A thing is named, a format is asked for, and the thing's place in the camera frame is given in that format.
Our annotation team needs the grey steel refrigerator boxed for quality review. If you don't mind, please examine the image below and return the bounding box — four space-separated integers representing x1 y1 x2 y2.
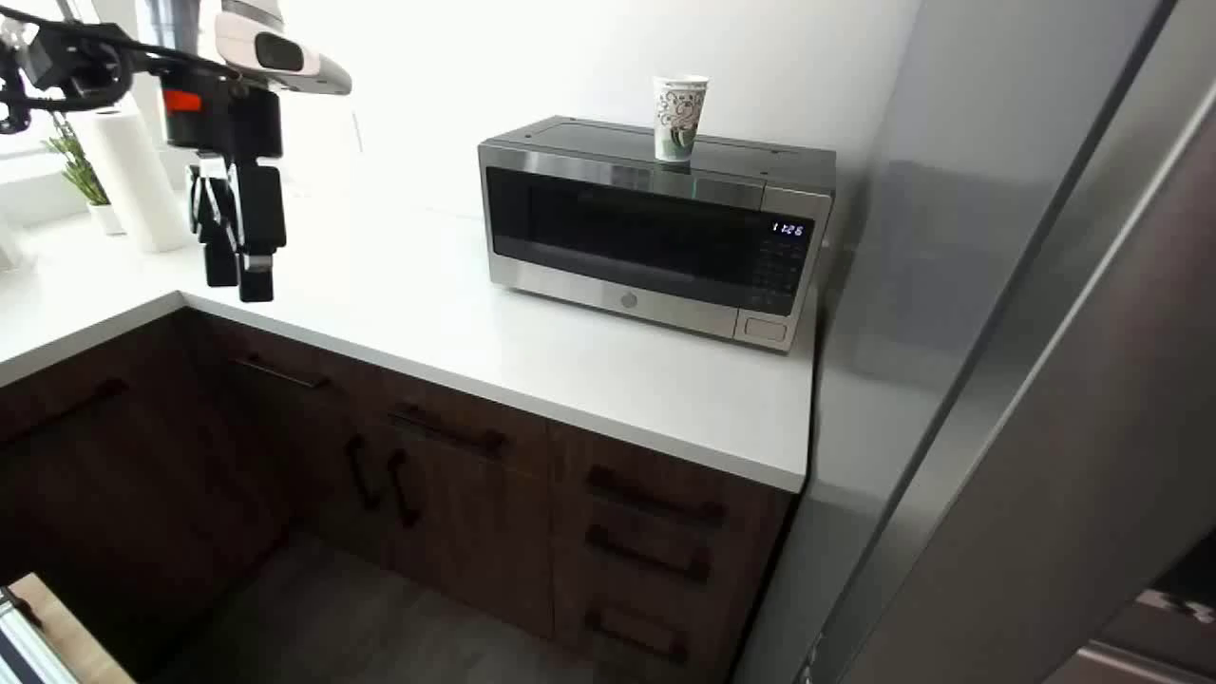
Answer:
728 0 1216 684

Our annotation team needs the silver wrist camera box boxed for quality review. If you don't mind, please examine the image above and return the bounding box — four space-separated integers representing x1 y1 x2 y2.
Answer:
208 7 357 100

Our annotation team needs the printed paper cup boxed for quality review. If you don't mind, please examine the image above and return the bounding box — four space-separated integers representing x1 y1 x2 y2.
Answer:
651 71 713 169

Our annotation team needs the dark wood stacked drawer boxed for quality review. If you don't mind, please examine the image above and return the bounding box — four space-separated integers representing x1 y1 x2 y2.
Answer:
552 427 799 544
552 576 762 684
552 506 777 604

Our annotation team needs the small green potted plant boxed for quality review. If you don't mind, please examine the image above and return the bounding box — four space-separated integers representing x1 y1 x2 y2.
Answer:
41 110 130 238

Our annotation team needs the dark wood cabinet door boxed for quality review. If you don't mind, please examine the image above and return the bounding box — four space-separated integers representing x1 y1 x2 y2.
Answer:
250 406 391 576
374 440 558 638

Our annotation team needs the light wooden table edge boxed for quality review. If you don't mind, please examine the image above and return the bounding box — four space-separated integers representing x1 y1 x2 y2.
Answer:
2 568 136 684

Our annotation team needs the aluminium table frame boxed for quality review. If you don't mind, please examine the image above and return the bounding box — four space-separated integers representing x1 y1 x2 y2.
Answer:
0 587 59 684

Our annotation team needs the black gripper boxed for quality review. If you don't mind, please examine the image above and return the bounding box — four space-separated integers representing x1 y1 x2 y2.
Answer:
162 78 293 307

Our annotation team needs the dark wood wide drawer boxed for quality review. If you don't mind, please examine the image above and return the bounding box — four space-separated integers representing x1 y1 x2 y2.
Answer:
374 370 558 484

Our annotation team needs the stainless steel microwave oven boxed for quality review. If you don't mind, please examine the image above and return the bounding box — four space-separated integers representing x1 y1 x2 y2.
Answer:
474 112 838 357

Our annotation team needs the white paper towel roll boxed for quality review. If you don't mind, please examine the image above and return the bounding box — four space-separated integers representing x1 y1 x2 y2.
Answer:
86 104 193 258

